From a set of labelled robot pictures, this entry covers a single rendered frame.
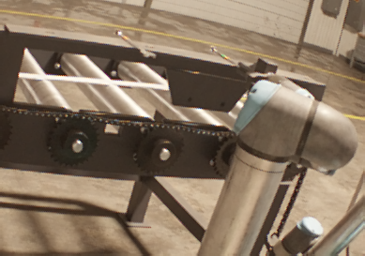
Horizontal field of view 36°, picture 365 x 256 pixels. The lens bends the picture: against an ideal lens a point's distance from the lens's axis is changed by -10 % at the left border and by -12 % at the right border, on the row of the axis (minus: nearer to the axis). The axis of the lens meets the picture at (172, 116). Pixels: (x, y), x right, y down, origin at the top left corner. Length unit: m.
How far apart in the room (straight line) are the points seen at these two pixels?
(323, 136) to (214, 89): 0.96
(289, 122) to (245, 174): 0.14
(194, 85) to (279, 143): 0.89
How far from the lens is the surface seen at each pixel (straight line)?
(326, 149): 1.15
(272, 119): 1.14
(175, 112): 2.36
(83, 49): 1.81
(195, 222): 2.81
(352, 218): 1.69
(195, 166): 2.12
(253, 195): 1.19
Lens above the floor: 1.52
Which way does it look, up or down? 16 degrees down
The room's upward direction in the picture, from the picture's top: 17 degrees clockwise
